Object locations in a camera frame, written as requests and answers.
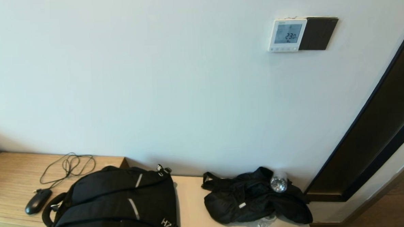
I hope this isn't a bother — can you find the white wall thermostat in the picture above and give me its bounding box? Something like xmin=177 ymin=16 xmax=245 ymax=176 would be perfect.
xmin=267 ymin=18 xmax=309 ymax=53

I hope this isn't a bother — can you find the small crumpled black bag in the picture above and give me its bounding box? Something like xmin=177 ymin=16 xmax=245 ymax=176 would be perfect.
xmin=200 ymin=164 xmax=313 ymax=227

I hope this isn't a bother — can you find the white low cabinet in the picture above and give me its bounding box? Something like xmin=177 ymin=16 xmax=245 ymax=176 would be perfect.
xmin=124 ymin=150 xmax=311 ymax=227

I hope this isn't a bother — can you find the clear plastic bottle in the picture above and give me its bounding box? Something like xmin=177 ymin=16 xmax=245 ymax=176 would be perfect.
xmin=270 ymin=173 xmax=289 ymax=193

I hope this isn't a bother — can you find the large black backpack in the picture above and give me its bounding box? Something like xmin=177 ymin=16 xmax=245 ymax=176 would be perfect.
xmin=40 ymin=162 xmax=180 ymax=227

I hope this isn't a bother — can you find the black computer mouse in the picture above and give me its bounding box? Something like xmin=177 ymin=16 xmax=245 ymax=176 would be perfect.
xmin=24 ymin=188 xmax=53 ymax=215

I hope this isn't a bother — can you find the wooden desk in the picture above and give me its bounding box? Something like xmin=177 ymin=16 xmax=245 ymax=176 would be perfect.
xmin=0 ymin=146 xmax=132 ymax=227

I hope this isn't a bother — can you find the black wall switch panel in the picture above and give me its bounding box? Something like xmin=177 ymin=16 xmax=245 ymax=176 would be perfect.
xmin=297 ymin=16 xmax=340 ymax=51

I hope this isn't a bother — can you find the black mouse cable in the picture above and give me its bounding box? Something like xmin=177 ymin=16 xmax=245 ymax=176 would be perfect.
xmin=38 ymin=152 xmax=97 ymax=193

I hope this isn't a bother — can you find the dark brown door frame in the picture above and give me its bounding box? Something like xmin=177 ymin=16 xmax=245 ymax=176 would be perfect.
xmin=297 ymin=18 xmax=404 ymax=204

